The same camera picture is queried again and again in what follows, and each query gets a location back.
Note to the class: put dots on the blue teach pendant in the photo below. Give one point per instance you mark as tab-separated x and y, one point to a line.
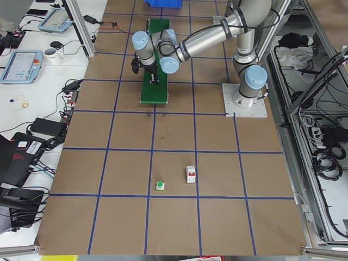
56	21
23	67

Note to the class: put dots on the green push button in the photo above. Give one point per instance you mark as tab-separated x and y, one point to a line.
160	186

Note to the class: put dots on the black laptop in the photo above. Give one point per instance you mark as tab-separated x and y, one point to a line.
18	156

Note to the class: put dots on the blue teach pendant far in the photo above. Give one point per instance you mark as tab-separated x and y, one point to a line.
56	21

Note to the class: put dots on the blue plastic bin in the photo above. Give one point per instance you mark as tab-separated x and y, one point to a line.
177	4

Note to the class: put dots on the blue teach pendant near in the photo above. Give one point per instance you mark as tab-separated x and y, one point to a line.
23	67

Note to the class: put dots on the white mug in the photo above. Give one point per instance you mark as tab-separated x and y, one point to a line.
54	56

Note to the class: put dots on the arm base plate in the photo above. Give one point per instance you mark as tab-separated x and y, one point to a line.
237	105

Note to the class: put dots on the black power adapter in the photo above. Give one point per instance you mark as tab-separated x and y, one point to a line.
48	127

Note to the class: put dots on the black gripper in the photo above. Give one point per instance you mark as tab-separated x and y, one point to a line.
153	69

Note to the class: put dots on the green conveyor belt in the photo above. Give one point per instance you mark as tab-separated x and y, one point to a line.
154	89

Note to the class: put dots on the white red circuit breaker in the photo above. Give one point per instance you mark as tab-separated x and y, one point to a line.
191	174

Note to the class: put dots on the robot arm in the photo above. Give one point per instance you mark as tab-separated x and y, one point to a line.
160	54

